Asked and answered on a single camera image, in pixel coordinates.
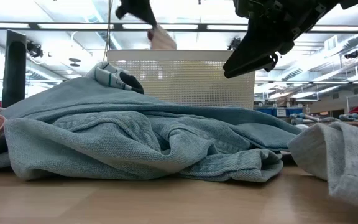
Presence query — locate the black ceiling speaker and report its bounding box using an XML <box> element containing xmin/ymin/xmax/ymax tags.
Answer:
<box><xmin>343</xmin><ymin>49</ymin><xmax>358</xmax><ymax>60</ymax></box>

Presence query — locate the pale pink garment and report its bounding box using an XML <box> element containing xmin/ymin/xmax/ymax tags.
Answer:
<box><xmin>147</xmin><ymin>24</ymin><xmax>178</xmax><ymax>51</ymax></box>

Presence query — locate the grey blue rolled item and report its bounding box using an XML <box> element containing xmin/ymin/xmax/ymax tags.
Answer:
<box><xmin>339</xmin><ymin>113</ymin><xmax>358</xmax><ymax>123</ymax></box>
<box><xmin>289</xmin><ymin>112</ymin><xmax>341</xmax><ymax>124</ymax></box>

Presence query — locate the light grey fleece garment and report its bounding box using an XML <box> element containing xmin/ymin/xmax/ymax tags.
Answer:
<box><xmin>287</xmin><ymin>121</ymin><xmax>358</xmax><ymax>215</ymax></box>

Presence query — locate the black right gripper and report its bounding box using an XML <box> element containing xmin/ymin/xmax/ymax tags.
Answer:
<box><xmin>223</xmin><ymin>0</ymin><xmax>358</xmax><ymax>79</ymax></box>

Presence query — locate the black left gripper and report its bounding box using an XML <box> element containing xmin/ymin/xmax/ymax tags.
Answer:
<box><xmin>115</xmin><ymin>0</ymin><xmax>158</xmax><ymax>28</ymax></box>

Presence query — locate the blue storage bin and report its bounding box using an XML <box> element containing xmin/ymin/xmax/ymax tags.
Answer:
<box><xmin>255</xmin><ymin>107</ymin><xmax>304</xmax><ymax>118</ymax></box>

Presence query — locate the black ceiling-mounted camera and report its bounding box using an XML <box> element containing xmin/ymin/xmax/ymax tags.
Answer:
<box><xmin>227</xmin><ymin>36</ymin><xmax>242</xmax><ymax>51</ymax></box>

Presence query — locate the white perforated laundry basket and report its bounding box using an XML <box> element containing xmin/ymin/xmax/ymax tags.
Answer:
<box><xmin>106</xmin><ymin>49</ymin><xmax>257</xmax><ymax>110</ymax></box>

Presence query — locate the black mounted device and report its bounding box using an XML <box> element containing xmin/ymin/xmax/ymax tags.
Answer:
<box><xmin>26</xmin><ymin>40</ymin><xmax>45</xmax><ymax>59</ymax></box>

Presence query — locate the thin hanging cable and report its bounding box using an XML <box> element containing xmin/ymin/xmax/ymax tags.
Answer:
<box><xmin>104</xmin><ymin>0</ymin><xmax>114</xmax><ymax>62</ymax></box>

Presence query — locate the white green black garment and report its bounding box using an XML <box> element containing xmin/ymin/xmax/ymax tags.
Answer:
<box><xmin>85</xmin><ymin>61</ymin><xmax>145</xmax><ymax>95</ymax></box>

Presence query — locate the light blue terry garment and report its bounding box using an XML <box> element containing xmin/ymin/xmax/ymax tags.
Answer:
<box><xmin>0</xmin><ymin>76</ymin><xmax>303</xmax><ymax>183</ymax></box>

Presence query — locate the black upright post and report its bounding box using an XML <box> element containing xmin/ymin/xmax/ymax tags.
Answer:
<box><xmin>1</xmin><ymin>29</ymin><xmax>27</xmax><ymax>108</ymax></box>

